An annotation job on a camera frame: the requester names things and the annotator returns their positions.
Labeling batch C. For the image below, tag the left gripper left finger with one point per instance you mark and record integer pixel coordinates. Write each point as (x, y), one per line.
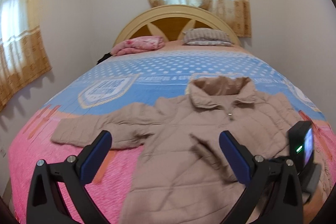
(46, 203)

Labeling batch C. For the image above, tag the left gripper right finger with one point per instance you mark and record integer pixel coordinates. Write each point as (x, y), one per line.
(284, 204)

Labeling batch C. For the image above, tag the beige quilted jacket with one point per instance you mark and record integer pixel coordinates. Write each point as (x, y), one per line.
(182, 175)

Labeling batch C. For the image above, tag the striped grey pillow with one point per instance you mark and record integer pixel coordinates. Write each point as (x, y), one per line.
(206, 37)

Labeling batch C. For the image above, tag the left window curtain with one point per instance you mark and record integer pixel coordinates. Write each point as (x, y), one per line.
(23, 55)

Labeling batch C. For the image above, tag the black item beside bed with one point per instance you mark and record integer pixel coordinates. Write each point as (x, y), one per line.
(105, 57)

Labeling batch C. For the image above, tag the cream wooden headboard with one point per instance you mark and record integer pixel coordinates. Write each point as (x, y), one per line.
(171, 21)

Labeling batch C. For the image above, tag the pink folded blanket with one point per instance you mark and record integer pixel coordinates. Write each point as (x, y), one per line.
(138, 45)

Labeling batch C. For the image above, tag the white wall socket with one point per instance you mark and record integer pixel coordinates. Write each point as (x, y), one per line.
(2, 152)

